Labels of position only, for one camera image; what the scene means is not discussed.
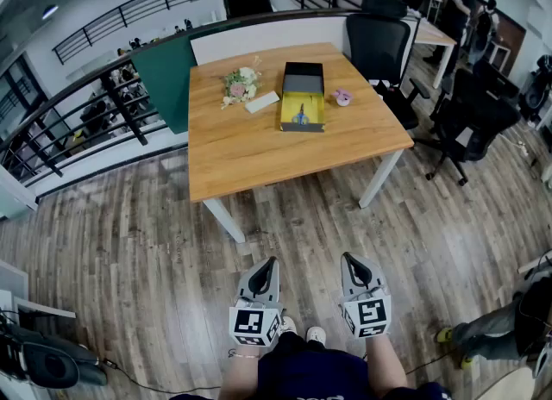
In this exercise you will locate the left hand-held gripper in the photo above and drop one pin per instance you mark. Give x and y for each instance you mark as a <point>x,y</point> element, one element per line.
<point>252,323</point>

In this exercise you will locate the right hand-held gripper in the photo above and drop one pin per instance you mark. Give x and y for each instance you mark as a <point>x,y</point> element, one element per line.
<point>371,316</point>

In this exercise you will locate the black gift box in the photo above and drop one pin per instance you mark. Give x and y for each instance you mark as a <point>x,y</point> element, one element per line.
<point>302,83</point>

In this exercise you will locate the person's left forearm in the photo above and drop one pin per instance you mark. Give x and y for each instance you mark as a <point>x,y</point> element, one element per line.
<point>239,376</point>

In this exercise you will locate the person's right forearm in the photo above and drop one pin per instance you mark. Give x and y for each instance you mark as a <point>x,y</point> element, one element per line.
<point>386,364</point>

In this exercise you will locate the person's left white shoe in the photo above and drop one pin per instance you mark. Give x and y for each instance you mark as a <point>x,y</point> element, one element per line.
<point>288,325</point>

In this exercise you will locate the white table leg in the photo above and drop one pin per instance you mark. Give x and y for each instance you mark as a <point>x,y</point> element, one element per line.
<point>226,219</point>
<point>381,178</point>

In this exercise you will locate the person's dark shirt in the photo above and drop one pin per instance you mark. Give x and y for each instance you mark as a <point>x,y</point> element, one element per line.
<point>310,372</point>

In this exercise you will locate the white rectangular block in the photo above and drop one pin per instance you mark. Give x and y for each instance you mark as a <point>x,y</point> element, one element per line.
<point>261,102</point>

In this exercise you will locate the small pink flower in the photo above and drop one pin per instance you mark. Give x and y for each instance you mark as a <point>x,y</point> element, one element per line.
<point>343,96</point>

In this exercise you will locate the artificial flower bouquet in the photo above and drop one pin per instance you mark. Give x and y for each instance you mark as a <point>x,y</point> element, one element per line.
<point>240,85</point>

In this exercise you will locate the white and red object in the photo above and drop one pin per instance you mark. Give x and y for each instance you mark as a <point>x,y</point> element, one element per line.
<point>380,84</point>

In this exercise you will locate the black floor device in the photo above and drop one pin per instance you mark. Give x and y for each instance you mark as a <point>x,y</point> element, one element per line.
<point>52,364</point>

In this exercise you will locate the green divider panel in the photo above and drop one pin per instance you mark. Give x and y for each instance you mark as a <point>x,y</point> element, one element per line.
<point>166,79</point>

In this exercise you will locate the black mesh office chair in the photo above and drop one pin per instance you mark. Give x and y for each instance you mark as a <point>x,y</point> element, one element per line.
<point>377,45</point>

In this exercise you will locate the white cabinet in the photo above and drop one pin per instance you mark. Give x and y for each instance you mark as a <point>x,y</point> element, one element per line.
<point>17,286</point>

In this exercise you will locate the white divider panel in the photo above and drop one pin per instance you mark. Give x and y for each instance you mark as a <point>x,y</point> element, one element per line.
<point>267,34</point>

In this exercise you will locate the wooden desk with white legs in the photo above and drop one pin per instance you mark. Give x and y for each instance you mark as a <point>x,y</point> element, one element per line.
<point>433,36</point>

